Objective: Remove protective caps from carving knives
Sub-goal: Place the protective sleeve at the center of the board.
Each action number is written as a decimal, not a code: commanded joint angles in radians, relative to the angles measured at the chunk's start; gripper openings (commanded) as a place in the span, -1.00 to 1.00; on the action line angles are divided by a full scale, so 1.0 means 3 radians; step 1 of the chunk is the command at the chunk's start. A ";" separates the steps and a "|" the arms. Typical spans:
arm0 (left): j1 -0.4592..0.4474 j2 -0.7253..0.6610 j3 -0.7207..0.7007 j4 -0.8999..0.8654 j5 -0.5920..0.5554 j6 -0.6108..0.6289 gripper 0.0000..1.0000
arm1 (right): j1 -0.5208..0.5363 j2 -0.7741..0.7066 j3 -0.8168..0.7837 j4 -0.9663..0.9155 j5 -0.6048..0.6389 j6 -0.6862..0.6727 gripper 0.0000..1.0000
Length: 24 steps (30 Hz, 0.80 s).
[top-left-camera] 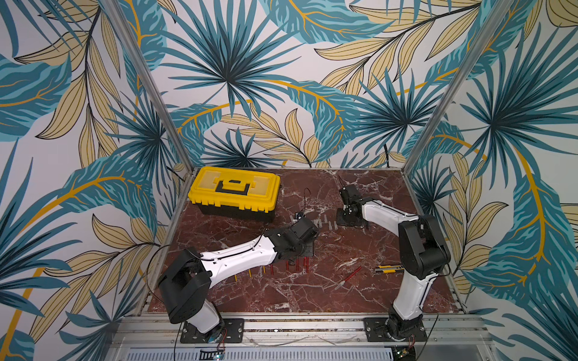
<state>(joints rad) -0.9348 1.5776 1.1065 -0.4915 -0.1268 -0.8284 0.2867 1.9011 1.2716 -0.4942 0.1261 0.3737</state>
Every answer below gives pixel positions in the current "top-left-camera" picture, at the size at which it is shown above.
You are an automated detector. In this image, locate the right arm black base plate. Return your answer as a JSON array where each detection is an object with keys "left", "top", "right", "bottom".
[{"left": 363, "top": 317, "right": 428, "bottom": 343}]

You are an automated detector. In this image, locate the aluminium front frame rail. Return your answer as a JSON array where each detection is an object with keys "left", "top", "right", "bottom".
[{"left": 111, "top": 312, "right": 493, "bottom": 349}]

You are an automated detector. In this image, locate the yellow black plastic toolbox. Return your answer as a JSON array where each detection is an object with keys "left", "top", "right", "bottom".
[{"left": 188, "top": 166, "right": 281, "bottom": 223}]

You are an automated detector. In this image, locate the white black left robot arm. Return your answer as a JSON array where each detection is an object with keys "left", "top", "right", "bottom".
[{"left": 157, "top": 217, "right": 319, "bottom": 343}]

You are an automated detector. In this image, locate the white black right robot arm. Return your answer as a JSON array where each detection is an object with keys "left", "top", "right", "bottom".
[{"left": 337, "top": 184, "right": 451, "bottom": 341}]

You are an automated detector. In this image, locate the red carving knife angled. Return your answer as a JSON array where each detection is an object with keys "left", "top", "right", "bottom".
[{"left": 335, "top": 266, "right": 363, "bottom": 290}]

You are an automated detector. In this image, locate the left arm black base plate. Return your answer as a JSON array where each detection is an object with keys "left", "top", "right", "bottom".
[{"left": 180, "top": 318, "right": 245, "bottom": 344}]

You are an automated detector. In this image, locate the yellow black utility knife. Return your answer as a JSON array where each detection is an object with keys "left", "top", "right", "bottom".
[{"left": 374, "top": 265, "right": 404, "bottom": 274}]

